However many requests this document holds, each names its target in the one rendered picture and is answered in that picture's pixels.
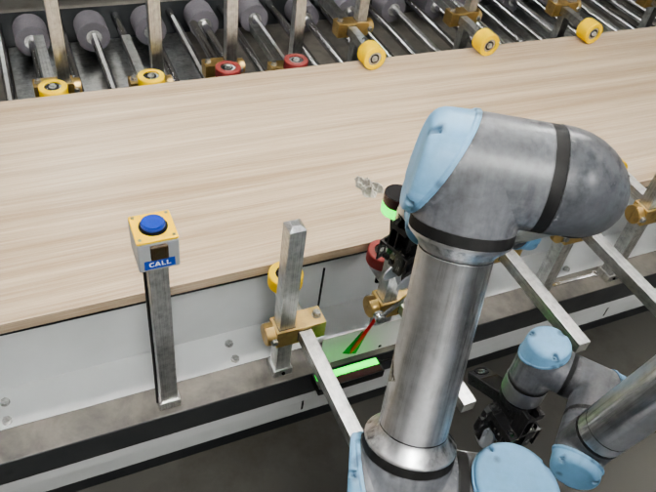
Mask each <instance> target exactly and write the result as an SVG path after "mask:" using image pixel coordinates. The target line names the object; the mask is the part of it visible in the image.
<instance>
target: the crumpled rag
mask: <svg viewBox="0 0 656 492"><path fill-rule="evenodd" d="M355 187H358V188H360V190H361V191H362V195H364V197H368V198H369V197H372V198H375V197H376V195H377V193H384V189H383V186H382V185H381V184H379V183H375V182H371V180H370V179H369V178H366V179H363V178H362V177H359V176H357V177H356V178H355Z"/></svg>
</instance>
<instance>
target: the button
mask: <svg viewBox="0 0 656 492"><path fill-rule="evenodd" d="M164 227H165V220H164V218H163V217H161V216H159V215H154V214H152V215H147V216H145V217H143V218H142V219H141V228H142V230H144V231H146V232H150V233H155V232H158V231H161V230H162V229H163V228H164Z"/></svg>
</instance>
